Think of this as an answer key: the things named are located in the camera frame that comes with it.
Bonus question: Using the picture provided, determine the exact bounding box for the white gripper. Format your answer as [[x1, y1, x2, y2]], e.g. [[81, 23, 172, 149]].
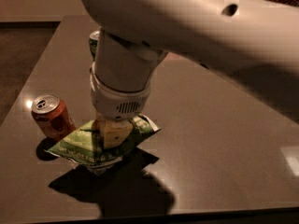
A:
[[90, 63, 150, 149]]

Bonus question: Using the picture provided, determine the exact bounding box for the green jalapeno chip bag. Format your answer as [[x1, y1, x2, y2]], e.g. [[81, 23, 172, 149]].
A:
[[47, 114, 161, 175]]

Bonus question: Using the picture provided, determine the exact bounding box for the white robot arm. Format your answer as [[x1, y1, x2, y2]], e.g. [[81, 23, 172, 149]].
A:
[[81, 0, 299, 120]]

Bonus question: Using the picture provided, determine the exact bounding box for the red coke can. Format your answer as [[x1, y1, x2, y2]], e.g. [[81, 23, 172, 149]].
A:
[[31, 93, 76, 142]]

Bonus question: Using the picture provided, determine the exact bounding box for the green soda can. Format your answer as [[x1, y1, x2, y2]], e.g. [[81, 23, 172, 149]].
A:
[[89, 31, 100, 61]]

